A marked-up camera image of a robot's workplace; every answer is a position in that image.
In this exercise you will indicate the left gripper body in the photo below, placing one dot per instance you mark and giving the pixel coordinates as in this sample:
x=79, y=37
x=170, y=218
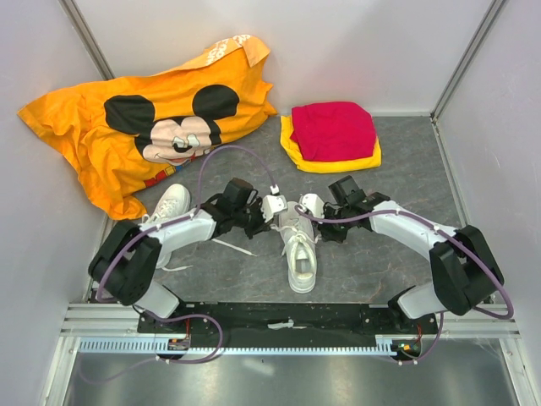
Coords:
x=253, y=219

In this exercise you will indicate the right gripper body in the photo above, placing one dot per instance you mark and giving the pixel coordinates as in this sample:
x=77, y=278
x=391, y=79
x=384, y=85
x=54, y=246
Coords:
x=336, y=231

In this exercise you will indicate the white sneaker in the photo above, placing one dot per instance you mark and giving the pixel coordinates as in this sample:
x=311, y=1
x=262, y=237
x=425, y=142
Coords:
x=297, y=234
x=173, y=203

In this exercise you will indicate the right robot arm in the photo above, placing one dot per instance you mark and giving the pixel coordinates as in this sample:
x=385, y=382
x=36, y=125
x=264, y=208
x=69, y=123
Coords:
x=463, y=269

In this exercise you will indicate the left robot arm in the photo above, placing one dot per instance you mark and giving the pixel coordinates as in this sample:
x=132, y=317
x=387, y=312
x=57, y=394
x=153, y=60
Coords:
x=125, y=264

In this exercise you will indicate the yellow folded cloth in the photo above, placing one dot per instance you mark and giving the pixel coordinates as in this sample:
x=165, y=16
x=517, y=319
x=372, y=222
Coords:
x=294, y=153

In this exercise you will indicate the red folded cloth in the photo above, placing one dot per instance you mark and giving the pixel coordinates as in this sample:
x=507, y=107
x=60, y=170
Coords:
x=333, y=131

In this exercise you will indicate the white tape piece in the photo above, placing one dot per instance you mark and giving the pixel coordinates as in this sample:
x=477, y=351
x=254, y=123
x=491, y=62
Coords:
x=283, y=325

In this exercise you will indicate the orange Mickey Mouse bag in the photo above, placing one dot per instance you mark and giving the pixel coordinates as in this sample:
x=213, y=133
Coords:
x=127, y=134

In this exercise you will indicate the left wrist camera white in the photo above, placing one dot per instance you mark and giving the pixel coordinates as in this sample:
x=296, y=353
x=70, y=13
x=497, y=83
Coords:
x=273, y=205

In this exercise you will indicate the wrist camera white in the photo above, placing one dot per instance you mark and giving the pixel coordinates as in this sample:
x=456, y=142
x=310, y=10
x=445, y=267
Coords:
x=273, y=205
x=313, y=204

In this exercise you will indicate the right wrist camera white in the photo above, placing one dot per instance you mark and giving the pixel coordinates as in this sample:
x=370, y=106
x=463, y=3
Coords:
x=313, y=204

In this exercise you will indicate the slotted cable duct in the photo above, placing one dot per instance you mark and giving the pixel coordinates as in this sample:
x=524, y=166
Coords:
x=166, y=346

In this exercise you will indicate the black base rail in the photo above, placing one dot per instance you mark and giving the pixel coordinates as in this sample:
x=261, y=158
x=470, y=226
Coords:
x=327, y=324

